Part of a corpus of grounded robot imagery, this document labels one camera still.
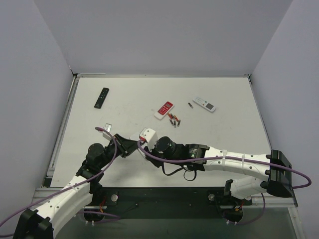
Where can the white remote with orange button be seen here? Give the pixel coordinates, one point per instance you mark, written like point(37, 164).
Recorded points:
point(204, 104)

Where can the aluminium frame rail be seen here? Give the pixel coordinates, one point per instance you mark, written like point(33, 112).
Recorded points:
point(273, 202)

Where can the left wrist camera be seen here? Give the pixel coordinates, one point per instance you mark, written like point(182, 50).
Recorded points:
point(106, 129)

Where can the black slim remote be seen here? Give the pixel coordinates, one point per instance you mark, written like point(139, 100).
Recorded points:
point(101, 98)

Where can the white grey remote control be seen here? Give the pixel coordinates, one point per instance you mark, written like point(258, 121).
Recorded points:
point(135, 137)

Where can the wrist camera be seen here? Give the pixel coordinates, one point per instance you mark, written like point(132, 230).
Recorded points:
point(149, 136)
point(106, 129)

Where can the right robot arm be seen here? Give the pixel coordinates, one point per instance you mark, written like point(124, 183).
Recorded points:
point(270, 173)

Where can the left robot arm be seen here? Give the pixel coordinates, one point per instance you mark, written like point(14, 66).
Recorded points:
point(47, 220)

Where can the red and white remote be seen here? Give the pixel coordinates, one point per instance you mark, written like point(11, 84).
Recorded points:
point(163, 110)

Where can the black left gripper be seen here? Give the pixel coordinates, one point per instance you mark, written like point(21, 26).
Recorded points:
point(119, 145)

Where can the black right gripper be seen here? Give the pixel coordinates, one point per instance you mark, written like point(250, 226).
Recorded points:
point(148, 154)

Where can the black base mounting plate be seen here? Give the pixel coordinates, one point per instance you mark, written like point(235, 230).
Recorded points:
point(162, 203)

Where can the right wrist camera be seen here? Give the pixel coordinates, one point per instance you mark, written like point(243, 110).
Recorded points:
point(149, 136)

